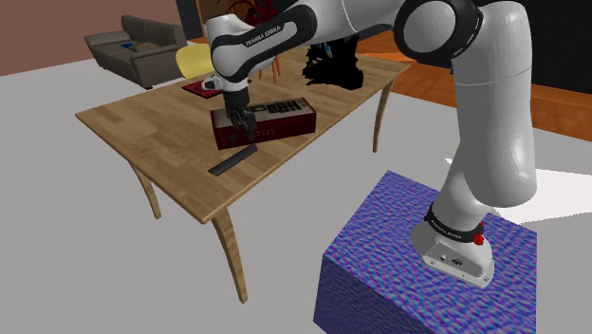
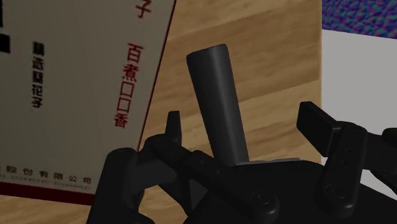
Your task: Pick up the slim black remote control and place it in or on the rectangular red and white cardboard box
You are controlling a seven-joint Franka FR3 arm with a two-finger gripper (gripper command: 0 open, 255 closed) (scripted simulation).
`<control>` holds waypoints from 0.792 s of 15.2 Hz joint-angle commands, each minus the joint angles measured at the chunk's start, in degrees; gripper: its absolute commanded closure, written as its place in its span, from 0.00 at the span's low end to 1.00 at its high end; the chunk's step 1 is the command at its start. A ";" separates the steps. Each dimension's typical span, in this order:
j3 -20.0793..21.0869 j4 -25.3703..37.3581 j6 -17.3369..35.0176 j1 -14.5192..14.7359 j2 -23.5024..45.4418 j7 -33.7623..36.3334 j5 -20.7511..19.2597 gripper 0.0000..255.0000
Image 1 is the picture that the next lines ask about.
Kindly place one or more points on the blue patterned robot stand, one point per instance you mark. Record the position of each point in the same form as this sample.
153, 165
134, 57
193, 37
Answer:
370, 263

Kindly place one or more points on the grey sofa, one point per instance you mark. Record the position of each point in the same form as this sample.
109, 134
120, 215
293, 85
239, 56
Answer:
138, 51

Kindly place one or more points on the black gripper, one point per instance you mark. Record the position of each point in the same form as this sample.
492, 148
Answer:
236, 98

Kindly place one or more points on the yellow chair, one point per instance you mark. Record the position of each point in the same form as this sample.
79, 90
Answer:
193, 62

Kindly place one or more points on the dark red box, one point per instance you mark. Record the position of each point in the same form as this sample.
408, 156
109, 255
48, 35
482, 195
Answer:
282, 122

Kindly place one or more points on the black plant figure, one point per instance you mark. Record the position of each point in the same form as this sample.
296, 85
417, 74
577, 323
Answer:
335, 64

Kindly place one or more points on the dark red flat book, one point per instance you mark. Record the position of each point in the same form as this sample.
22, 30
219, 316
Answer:
199, 88

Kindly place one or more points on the wooden table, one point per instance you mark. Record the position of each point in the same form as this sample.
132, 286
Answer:
152, 129

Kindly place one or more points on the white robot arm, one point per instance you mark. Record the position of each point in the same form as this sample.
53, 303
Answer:
490, 120

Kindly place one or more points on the dark grey remote control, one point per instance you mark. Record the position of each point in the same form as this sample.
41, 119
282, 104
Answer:
233, 160

